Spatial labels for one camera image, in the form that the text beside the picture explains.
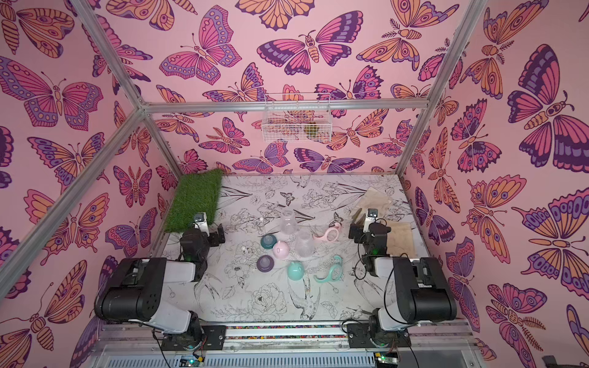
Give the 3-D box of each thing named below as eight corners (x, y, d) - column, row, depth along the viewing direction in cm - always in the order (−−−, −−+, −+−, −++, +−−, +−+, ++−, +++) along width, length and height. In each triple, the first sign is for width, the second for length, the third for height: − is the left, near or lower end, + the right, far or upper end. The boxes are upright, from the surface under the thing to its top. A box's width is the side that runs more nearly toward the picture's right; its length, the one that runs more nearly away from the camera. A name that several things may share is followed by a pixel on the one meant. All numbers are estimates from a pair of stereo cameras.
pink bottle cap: (274, 258, 93) (272, 253, 90) (274, 246, 97) (273, 241, 93) (289, 258, 93) (288, 253, 90) (289, 246, 97) (289, 241, 93)
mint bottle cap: (287, 280, 88) (286, 275, 84) (288, 266, 91) (287, 261, 88) (304, 280, 88) (304, 275, 84) (303, 266, 91) (304, 261, 88)
